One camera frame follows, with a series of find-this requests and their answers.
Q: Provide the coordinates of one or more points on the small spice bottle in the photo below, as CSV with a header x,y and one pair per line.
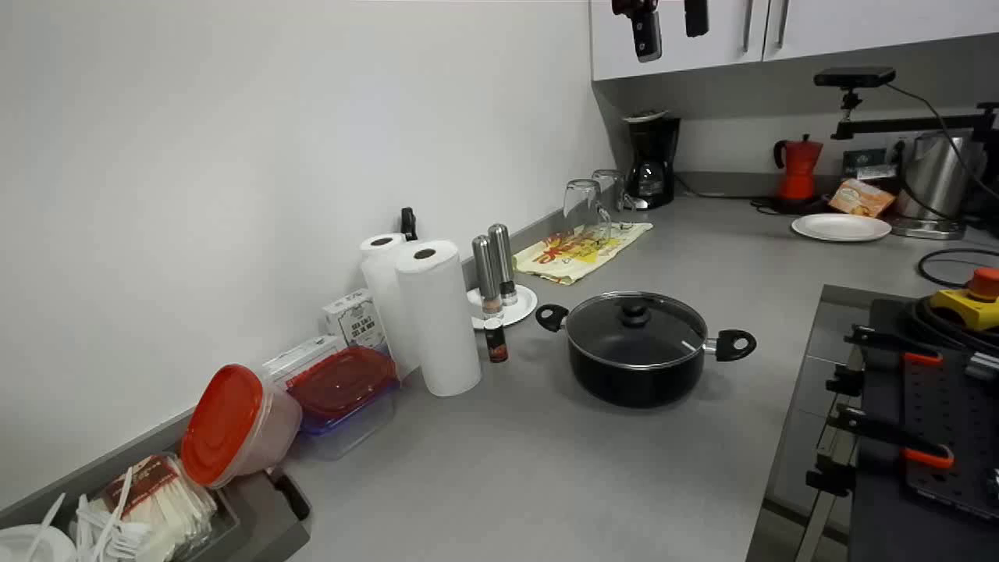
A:
x,y
497,348

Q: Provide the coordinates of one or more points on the clear container with red lid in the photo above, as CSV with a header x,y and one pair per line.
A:
x,y
345,386

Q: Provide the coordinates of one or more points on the grey plastic bin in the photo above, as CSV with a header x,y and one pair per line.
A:
x,y
253,525

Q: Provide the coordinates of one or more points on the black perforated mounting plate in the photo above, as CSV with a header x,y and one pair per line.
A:
x,y
961,426

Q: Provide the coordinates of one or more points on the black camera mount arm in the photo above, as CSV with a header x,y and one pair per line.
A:
x,y
906,126

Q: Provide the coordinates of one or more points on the black cooking pot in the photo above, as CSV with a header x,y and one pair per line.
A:
x,y
624,382

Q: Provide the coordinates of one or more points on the white bowl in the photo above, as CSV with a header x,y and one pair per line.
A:
x,y
33,549

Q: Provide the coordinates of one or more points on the black camera on mount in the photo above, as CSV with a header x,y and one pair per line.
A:
x,y
853,80

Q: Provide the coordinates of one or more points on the steel spice grinder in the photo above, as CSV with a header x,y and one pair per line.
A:
x,y
505,253
484,271

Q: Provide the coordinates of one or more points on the steel electric kettle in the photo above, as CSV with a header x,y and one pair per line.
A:
x,y
939,176

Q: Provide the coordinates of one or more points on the red moka pot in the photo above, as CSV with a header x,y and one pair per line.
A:
x,y
801,174

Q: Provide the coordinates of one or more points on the yellow red emergency stop button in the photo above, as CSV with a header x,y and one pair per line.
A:
x,y
972,302

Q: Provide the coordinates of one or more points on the white paper towel roll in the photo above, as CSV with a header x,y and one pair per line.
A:
x,y
441,323
380,281

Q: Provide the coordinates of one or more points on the white plate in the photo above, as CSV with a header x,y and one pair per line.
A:
x,y
840,229

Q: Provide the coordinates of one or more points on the small white saucer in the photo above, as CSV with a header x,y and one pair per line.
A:
x,y
522,307

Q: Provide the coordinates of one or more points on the orange snack packet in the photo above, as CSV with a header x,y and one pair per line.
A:
x,y
864,199

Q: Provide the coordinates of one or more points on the glass lid with black knob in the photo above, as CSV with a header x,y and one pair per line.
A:
x,y
613,333

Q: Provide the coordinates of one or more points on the black coffee maker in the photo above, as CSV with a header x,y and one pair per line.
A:
x,y
651,158

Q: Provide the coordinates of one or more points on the round container with orange lid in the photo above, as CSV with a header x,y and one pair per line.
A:
x,y
224,426

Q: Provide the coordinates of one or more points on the white plastic container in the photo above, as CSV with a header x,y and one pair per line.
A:
x,y
296,360

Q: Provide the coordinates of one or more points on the small white carton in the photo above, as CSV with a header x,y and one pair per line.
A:
x,y
354,316

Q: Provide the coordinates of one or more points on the yellow red patterned kitchen towel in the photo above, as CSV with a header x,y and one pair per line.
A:
x,y
580,251

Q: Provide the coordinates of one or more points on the dark bottle with black cap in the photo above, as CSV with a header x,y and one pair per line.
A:
x,y
408,223

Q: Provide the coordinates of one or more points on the dark grey metal platform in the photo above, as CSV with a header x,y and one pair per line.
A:
x,y
813,363

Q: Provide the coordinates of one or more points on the white plastic cutlery bundle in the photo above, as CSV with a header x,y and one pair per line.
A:
x,y
156,515

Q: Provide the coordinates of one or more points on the small dark box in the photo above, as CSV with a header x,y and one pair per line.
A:
x,y
870,164

